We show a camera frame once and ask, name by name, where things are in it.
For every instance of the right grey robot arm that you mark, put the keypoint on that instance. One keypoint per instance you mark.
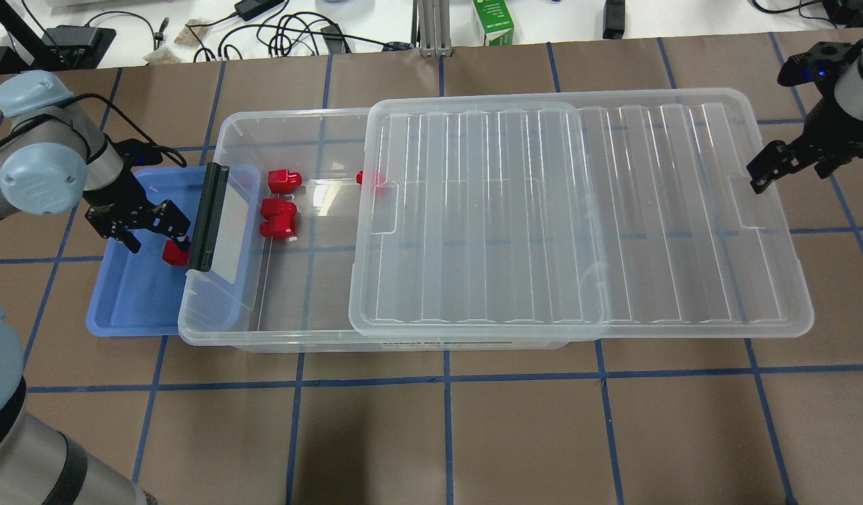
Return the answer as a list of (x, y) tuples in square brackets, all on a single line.
[(843, 99)]

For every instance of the black power adapter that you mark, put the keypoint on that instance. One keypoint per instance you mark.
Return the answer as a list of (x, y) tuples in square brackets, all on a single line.
[(250, 9)]

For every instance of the black box handle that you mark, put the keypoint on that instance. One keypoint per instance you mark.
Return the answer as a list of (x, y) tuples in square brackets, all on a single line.
[(207, 224)]

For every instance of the aluminium frame post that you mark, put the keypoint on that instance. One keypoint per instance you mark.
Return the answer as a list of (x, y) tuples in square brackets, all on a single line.
[(431, 34)]

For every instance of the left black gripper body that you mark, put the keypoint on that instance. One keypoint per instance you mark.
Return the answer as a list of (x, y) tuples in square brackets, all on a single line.
[(121, 193)]

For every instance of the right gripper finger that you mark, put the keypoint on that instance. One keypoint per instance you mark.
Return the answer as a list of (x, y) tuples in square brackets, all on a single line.
[(759, 186)]

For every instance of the red block lower left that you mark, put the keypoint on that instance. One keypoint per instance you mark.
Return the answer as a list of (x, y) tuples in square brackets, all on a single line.
[(279, 227)]

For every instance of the green white carton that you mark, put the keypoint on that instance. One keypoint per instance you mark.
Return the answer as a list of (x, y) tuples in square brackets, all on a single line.
[(494, 23)]

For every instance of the red block upper left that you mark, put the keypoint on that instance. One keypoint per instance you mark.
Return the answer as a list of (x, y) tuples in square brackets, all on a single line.
[(283, 181)]

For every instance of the blue plastic tray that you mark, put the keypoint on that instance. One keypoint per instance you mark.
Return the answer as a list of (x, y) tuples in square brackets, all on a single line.
[(139, 294)]

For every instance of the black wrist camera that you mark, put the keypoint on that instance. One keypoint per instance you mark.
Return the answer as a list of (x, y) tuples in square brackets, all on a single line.
[(823, 64)]

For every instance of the clear plastic storage box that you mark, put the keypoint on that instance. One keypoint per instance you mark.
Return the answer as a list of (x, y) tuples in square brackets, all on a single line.
[(291, 294)]

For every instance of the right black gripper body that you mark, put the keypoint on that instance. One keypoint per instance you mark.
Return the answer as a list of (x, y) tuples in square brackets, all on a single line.
[(829, 133)]

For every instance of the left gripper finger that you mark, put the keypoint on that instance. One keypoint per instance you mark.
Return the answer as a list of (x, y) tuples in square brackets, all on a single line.
[(182, 242), (128, 239)]

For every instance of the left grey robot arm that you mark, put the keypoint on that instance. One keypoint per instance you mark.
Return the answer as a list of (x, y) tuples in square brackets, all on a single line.
[(53, 157)]

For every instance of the red block middle left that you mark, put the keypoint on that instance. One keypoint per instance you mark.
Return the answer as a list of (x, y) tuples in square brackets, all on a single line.
[(274, 207)]

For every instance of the red block from tray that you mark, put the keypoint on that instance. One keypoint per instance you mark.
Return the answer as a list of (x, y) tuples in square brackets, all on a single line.
[(173, 256)]

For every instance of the clear plastic box lid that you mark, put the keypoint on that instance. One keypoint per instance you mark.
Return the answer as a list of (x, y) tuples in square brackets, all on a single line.
[(690, 251)]

